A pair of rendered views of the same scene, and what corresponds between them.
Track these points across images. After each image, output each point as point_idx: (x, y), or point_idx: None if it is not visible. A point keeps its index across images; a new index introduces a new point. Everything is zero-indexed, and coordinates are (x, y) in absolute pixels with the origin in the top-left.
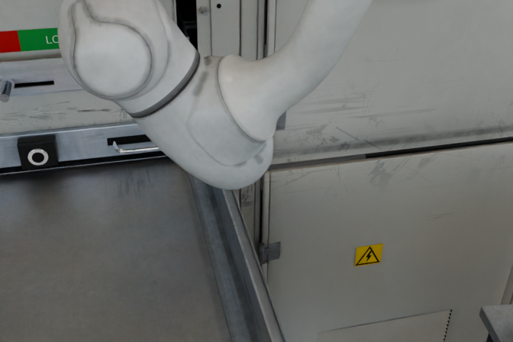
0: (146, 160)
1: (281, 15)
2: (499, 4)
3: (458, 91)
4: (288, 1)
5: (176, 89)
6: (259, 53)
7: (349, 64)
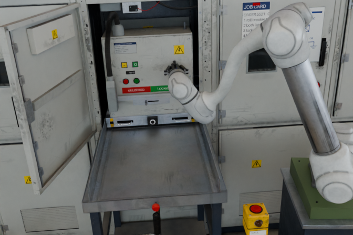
0: (183, 125)
1: None
2: None
3: (282, 106)
4: None
5: (192, 98)
6: None
7: (245, 97)
